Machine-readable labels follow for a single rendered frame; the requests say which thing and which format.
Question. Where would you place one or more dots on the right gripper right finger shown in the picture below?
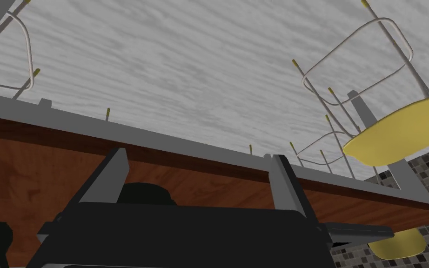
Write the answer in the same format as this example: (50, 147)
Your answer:
(283, 186)

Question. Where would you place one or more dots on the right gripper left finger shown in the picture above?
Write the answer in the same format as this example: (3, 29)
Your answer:
(104, 182)

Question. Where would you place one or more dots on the brown wooden table grey rim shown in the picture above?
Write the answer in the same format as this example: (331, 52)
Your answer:
(207, 186)

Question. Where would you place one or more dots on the yellow seat metal leg stool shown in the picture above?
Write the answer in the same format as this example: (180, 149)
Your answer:
(404, 130)
(30, 56)
(398, 243)

